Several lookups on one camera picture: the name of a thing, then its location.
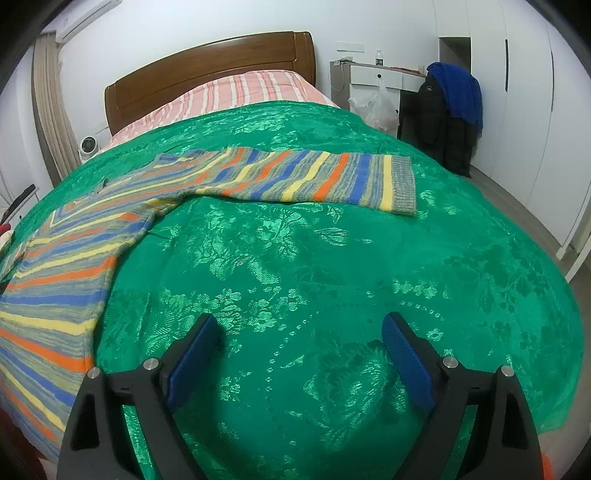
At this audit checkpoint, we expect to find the blue cloth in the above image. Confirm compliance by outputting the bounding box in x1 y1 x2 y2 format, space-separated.
426 61 484 134

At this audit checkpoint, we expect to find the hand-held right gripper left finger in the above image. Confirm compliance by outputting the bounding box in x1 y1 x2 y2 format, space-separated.
56 313 222 480

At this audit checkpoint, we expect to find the white plastic bag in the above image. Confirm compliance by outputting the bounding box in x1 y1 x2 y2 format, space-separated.
348 78 399 134

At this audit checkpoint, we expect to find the green floral blanket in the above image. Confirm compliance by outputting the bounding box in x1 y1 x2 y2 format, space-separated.
16 99 585 480

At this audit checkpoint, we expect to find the striped knit sweater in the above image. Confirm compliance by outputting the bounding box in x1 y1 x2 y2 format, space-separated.
0 147 419 446

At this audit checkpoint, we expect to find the small white fan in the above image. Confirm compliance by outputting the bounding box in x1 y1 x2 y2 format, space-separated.
78 135 101 162

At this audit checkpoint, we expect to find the black jacket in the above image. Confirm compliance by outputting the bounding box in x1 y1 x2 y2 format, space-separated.
397 74 476 178

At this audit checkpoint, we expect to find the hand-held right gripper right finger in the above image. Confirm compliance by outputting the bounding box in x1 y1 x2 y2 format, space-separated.
381 311 543 480

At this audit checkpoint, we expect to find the pink striped bed sheet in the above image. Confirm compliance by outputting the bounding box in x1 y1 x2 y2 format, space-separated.
111 69 342 151

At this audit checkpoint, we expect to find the wooden bed headboard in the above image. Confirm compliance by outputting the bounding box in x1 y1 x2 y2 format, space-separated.
104 31 317 137

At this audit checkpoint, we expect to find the white desk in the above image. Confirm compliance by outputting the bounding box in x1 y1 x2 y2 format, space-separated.
329 59 428 109

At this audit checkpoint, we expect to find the white air conditioner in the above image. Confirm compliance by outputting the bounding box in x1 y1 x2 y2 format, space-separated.
55 0 123 44

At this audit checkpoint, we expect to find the dark flat item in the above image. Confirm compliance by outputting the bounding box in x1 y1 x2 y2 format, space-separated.
2 185 37 222

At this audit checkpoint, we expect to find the white wardrobe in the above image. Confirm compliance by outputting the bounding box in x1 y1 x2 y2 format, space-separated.
434 0 591 259

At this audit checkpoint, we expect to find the beige curtain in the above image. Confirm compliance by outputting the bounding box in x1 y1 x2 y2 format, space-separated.
31 34 81 185

